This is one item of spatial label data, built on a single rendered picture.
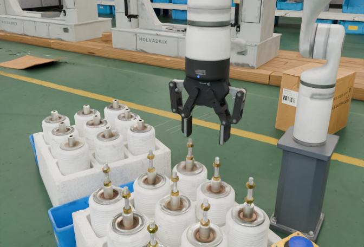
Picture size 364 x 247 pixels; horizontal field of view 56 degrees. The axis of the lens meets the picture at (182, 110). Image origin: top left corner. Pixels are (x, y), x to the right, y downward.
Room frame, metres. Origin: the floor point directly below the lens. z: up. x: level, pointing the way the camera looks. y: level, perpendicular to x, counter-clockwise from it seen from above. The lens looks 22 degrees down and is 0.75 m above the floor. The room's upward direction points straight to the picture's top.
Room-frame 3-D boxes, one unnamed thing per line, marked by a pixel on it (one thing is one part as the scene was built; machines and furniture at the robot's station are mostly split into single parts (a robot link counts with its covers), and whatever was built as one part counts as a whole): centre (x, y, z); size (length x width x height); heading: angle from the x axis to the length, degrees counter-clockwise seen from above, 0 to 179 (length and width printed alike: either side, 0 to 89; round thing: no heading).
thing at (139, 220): (0.60, 0.12, 0.25); 0.08 x 0.08 x 0.01
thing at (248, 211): (0.62, -0.15, 0.26); 0.02 x 0.02 x 0.03
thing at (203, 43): (0.58, -0.05, 0.66); 0.11 x 0.09 x 0.06; 154
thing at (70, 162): (0.96, 0.34, 0.16); 0.10 x 0.10 x 0.18
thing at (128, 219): (0.60, 0.12, 0.26); 0.02 x 0.02 x 0.03
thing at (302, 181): (0.90, -0.37, 0.15); 0.15 x 0.15 x 0.30; 57
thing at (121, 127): (1.19, 0.20, 0.16); 0.10 x 0.10 x 0.18
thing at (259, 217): (0.62, -0.15, 0.25); 0.08 x 0.08 x 0.01
